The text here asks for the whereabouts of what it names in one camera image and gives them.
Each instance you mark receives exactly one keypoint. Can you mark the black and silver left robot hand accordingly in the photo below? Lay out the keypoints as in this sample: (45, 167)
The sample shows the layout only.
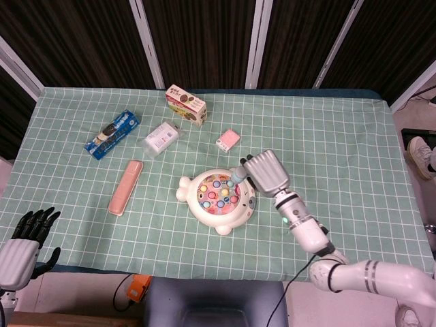
(17, 260)

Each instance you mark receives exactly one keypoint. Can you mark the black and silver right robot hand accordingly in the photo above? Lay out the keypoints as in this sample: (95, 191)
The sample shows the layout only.
(269, 172)

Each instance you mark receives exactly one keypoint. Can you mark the light blue toy hammer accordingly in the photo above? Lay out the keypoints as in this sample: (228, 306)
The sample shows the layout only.
(236, 177)

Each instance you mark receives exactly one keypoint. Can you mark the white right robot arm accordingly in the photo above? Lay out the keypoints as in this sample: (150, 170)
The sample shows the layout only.
(374, 276)

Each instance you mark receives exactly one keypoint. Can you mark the white fish-shaped toy game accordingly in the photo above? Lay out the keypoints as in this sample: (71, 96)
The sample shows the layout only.
(235, 214)

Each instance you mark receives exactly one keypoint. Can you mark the small pink and white box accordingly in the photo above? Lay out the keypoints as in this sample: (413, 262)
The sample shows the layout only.
(229, 139)

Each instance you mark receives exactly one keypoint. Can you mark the green checked tablecloth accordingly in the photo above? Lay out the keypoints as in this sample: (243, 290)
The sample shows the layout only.
(323, 136)

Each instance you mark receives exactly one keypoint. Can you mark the cream chocolate cookie box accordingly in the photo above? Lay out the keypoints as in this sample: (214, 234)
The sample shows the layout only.
(185, 104)

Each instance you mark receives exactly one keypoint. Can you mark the clear packet of white pads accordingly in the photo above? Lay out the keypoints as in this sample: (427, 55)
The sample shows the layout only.
(160, 139)

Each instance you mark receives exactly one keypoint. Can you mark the orange device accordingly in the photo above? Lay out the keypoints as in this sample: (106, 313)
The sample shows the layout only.
(139, 289)

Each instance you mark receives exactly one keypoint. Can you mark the long pink plastic case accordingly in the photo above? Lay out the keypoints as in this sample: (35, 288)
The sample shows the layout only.
(125, 187)

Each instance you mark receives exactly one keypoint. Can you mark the black flat box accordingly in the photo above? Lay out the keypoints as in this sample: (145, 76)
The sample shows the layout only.
(413, 133)

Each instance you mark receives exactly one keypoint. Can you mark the white sneaker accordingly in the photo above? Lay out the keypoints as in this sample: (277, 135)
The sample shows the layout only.
(420, 155)

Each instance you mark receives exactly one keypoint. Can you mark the blue Oreo cookie box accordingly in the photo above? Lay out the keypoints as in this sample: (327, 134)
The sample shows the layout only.
(112, 134)

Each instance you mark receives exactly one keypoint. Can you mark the white frame post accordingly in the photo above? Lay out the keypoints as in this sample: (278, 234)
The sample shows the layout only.
(20, 69)
(146, 41)
(337, 44)
(258, 41)
(413, 88)

